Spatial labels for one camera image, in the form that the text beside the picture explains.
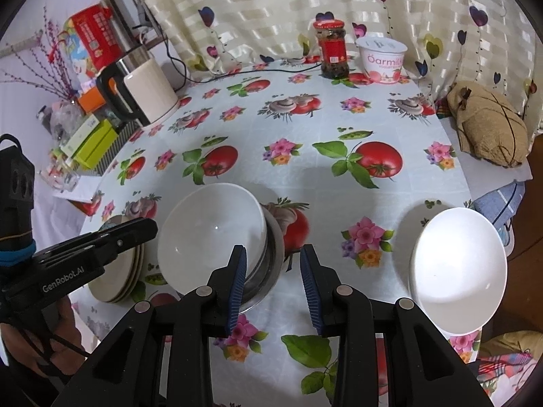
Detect white paper sheet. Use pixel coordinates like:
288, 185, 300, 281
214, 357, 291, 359
53, 176, 101, 203

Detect purple decorative branches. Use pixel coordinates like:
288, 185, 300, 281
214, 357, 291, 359
0, 6, 80, 103

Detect beige plate with brown patch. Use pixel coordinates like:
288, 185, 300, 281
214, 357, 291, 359
88, 215, 137, 302
112, 244, 146, 305

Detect person's left hand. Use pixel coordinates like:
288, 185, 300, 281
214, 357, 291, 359
0, 294, 83, 380

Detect white electric kettle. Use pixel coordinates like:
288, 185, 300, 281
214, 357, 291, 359
97, 46, 179, 127

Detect white yogurt cup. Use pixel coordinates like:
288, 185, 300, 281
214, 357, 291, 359
355, 36, 408, 85

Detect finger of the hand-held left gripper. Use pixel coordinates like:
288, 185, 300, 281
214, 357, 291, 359
33, 218, 159, 269
78, 221, 130, 240

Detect black power cable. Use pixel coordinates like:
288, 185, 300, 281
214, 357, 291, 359
131, 25, 325, 86

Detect white kettle base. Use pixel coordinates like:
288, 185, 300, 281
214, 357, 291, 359
139, 104, 180, 133

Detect clear plastic bag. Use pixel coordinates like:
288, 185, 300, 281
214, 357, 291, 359
40, 102, 85, 145

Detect black white striped tray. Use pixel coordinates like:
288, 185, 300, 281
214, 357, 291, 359
90, 119, 144, 177

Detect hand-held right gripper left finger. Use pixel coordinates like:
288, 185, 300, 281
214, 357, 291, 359
51, 245, 248, 407

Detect green cardboard box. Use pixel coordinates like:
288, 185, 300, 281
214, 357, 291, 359
74, 119, 119, 169

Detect blue striped cloth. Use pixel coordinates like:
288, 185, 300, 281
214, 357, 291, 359
474, 181, 527, 240

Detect orange box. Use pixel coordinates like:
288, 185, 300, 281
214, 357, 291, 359
77, 89, 108, 115

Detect brown burlap bag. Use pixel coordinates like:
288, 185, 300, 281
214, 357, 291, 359
446, 81, 529, 167

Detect white ceramic bowl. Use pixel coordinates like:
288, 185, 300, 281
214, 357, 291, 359
408, 208, 509, 334
157, 183, 268, 303

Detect cream curtain with heart print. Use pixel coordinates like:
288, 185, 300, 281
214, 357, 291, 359
127, 0, 543, 123

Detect glass jar with red label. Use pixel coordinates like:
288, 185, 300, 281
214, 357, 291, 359
314, 19, 351, 79

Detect floral vegetable print tablecloth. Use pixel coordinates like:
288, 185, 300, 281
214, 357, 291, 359
70, 57, 488, 407

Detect red printed carton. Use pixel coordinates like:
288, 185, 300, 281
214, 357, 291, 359
63, 3, 125, 74

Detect metal frame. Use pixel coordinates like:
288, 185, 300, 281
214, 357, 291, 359
90, 0, 167, 58

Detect plaid cloth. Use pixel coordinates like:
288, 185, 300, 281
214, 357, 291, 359
475, 331, 536, 400

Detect stainless steel bowl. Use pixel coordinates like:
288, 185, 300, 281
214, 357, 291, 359
237, 209, 285, 315

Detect white flat cardboard box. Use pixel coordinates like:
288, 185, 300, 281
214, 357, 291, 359
59, 114, 102, 157

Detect clear glass cup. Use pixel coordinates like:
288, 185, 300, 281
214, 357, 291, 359
39, 163, 58, 187
53, 170, 80, 192

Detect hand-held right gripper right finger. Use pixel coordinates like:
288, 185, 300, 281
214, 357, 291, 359
299, 244, 495, 407

